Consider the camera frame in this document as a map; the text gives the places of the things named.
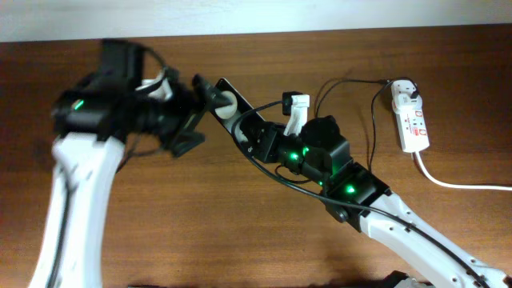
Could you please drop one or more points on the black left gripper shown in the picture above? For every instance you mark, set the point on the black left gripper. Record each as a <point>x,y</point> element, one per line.
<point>194,109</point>

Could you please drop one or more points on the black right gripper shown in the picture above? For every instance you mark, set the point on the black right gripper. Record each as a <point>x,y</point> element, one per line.
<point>265,149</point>

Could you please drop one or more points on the black Galaxy flip phone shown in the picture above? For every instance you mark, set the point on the black Galaxy flip phone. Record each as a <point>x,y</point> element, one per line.
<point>228,115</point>

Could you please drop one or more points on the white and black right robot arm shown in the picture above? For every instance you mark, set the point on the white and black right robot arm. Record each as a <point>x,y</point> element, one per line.
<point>316,161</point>

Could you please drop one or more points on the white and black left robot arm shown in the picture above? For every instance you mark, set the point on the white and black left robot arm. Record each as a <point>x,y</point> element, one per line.
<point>93,121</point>

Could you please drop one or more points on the white charger adapter plug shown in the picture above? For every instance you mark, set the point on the white charger adapter plug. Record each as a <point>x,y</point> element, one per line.
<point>405,101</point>

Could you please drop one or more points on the white power strip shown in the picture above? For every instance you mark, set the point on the white power strip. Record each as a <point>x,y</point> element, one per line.
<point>411,125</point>

